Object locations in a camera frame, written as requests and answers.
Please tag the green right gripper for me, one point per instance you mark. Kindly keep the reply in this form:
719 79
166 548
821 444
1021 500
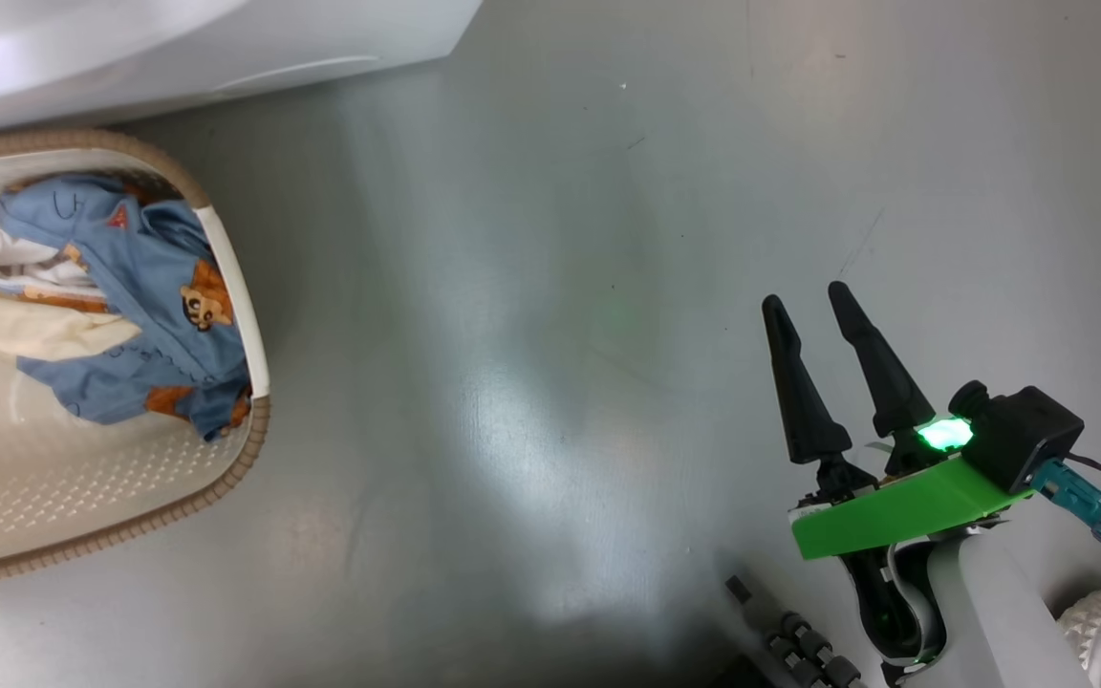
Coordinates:
895 511

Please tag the blue bear-print garment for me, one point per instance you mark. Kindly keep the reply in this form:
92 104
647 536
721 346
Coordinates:
159 258

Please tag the cream white garment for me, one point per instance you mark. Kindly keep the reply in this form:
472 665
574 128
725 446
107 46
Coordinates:
34 330

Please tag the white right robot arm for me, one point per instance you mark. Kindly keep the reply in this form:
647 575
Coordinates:
1000 612

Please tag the white front-load washing machine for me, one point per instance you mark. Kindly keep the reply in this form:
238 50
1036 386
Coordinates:
130 48

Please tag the round white filter cover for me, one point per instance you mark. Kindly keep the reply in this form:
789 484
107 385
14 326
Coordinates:
302 69

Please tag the cream perforated laundry basket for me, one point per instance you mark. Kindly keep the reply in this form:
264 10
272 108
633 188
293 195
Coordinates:
53 478

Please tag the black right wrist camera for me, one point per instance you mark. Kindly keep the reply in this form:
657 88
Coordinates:
1028 435

